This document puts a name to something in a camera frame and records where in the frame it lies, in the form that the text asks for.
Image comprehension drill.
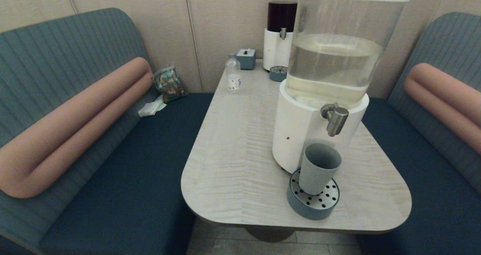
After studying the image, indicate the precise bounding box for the blue-grey tissue box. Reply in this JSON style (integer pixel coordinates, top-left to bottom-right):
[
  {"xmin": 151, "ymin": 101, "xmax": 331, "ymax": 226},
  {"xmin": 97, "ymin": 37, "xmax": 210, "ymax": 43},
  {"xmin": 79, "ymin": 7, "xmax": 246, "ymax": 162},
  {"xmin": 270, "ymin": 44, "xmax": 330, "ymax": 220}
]
[{"xmin": 236, "ymin": 48, "xmax": 257, "ymax": 70}]

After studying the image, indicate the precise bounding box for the clear plastic bottle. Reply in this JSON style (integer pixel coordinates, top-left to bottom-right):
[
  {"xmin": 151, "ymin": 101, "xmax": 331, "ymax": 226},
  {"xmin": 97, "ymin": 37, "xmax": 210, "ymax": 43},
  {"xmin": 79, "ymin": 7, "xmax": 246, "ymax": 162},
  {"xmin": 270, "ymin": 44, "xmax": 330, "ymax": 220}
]
[{"xmin": 225, "ymin": 53, "xmax": 241, "ymax": 94}]

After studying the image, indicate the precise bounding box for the large blue perforated drip tray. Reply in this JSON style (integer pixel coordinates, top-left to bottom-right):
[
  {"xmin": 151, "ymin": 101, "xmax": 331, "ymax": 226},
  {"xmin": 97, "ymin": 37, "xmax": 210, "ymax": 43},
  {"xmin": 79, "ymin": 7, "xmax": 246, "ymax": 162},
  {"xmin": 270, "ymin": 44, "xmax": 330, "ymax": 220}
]
[{"xmin": 287, "ymin": 168, "xmax": 340, "ymax": 221}]

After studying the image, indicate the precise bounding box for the grey plastic cup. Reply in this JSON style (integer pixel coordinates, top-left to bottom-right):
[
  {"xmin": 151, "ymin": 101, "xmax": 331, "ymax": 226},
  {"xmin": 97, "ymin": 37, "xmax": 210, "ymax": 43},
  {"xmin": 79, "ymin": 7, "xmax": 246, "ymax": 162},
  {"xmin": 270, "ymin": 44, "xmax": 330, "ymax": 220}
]
[{"xmin": 298, "ymin": 143, "xmax": 342, "ymax": 196}]

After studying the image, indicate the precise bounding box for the dark drink dispenser white base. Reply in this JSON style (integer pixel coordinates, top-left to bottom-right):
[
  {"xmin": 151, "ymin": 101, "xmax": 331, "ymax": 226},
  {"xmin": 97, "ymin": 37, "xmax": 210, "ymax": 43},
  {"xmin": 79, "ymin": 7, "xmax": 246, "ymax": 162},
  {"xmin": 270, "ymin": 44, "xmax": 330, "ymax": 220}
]
[{"xmin": 263, "ymin": 0, "xmax": 299, "ymax": 71}]

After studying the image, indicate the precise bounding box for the teal upholstered bench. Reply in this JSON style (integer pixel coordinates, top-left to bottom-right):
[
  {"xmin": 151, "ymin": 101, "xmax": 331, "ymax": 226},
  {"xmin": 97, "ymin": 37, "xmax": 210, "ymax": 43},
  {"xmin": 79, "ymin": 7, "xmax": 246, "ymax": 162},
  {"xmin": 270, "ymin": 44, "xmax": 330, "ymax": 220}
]
[
  {"xmin": 357, "ymin": 11, "xmax": 481, "ymax": 255},
  {"xmin": 0, "ymin": 7, "xmax": 215, "ymax": 255}
]

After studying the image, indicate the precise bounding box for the crumpled white tissue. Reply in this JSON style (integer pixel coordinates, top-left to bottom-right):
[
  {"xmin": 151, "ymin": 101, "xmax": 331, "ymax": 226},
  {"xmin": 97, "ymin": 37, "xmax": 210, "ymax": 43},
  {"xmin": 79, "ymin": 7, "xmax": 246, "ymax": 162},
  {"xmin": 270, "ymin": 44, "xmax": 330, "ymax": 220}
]
[{"xmin": 138, "ymin": 95, "xmax": 167, "ymax": 118}]

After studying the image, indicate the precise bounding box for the printed snack bag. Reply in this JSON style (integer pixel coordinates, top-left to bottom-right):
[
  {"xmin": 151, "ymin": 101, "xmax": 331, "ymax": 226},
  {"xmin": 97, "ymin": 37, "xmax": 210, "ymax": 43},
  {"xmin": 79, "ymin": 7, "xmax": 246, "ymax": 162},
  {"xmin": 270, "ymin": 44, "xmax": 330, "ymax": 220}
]
[{"xmin": 152, "ymin": 65, "xmax": 187, "ymax": 103}]

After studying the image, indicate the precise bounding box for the pink bolster cushion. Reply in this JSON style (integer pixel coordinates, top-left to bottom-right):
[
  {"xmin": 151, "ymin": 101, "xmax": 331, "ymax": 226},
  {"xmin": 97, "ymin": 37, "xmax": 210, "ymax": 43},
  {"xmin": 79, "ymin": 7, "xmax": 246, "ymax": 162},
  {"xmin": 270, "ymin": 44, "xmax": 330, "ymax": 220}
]
[
  {"xmin": 404, "ymin": 62, "xmax": 481, "ymax": 156},
  {"xmin": 0, "ymin": 57, "xmax": 153, "ymax": 199}
]

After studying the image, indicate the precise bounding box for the small blue perforated drip tray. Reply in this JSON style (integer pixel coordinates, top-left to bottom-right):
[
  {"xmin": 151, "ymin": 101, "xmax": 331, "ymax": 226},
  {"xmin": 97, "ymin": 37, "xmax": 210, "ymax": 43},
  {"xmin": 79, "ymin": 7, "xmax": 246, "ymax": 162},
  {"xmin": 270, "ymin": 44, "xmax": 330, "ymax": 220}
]
[{"xmin": 269, "ymin": 65, "xmax": 289, "ymax": 82}]

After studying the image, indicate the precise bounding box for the clear water dispenser white base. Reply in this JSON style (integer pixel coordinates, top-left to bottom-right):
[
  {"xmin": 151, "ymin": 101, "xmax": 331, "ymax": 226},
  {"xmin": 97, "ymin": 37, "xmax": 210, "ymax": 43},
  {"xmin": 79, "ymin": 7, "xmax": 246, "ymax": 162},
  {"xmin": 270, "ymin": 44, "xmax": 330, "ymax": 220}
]
[{"xmin": 272, "ymin": 0, "xmax": 413, "ymax": 175}]

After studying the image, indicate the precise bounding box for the large metal dispenser tap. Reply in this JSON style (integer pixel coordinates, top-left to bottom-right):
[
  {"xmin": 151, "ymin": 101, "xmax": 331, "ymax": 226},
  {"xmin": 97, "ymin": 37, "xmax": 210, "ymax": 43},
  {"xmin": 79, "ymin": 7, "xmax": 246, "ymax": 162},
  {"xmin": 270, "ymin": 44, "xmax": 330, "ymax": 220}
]
[{"xmin": 320, "ymin": 103, "xmax": 350, "ymax": 137}]

